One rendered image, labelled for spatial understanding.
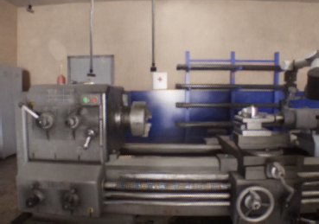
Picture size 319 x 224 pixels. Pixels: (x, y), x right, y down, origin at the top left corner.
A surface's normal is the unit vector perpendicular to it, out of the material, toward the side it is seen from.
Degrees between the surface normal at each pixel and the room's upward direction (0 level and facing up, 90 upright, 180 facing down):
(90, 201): 90
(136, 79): 90
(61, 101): 90
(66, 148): 90
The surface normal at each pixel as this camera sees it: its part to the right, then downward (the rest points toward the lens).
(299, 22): -0.04, 0.05
